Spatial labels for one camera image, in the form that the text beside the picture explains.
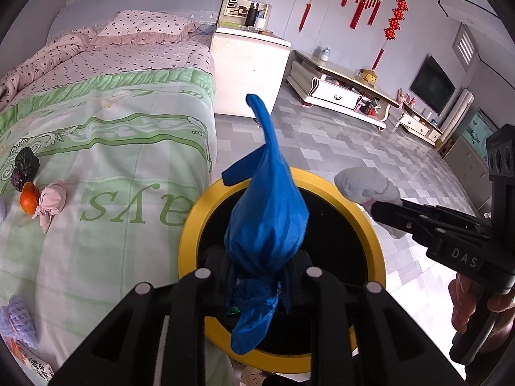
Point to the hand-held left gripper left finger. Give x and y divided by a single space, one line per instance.
201 289

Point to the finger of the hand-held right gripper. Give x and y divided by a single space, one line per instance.
402 221
450 219

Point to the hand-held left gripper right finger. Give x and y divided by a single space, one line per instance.
314 289

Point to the yellow round waste bin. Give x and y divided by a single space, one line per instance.
338 229

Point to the blue plastic bag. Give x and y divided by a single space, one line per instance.
265 217

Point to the pink plastic bag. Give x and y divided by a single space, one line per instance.
52 199

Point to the pink and white wrapper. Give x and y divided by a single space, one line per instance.
32 364

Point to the purple foam fruit net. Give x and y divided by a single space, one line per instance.
16 319

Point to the orange tangerine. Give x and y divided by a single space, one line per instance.
29 201

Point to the black and purple plastic bag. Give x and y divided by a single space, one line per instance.
26 165

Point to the person's right hand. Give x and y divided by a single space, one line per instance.
458 309

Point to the grey cabinet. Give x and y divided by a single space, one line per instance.
462 169

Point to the green printed bedspread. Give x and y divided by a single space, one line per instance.
120 249

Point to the green framed panel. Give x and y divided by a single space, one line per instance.
481 128

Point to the small white drawer cabinet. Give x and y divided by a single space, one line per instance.
416 126

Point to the white standing air conditioner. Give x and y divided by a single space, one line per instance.
462 104

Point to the red toy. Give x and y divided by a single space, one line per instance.
370 106

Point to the pink figurine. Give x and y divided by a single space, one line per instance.
402 96

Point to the long white media cabinet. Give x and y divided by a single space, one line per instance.
334 94

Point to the yellow toy figure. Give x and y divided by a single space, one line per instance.
369 74

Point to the louvred window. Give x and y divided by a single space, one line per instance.
466 44

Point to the baby bottle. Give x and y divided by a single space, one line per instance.
326 52

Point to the white nightstand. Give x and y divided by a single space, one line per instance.
249 68

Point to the pink dotted bedsheet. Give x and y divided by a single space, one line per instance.
141 58

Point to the small white bottle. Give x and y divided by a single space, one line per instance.
260 22

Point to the black thermos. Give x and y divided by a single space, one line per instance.
251 14

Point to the pink dotted pillow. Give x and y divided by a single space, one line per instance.
149 24

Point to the pink dotted quilt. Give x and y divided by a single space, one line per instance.
40 60

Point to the grey-blue bed headboard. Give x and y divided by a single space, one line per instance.
141 0

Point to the wall television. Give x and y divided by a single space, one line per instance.
432 86

